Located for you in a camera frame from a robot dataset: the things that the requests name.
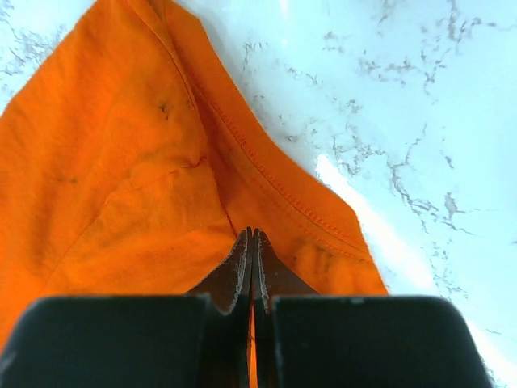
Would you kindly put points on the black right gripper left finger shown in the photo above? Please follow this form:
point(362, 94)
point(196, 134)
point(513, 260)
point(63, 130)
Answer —
point(199, 339)

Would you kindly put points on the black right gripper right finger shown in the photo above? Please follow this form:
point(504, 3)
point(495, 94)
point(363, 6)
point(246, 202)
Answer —
point(305, 339)

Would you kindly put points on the orange t-shirt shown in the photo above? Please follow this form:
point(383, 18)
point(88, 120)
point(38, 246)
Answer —
point(130, 164)

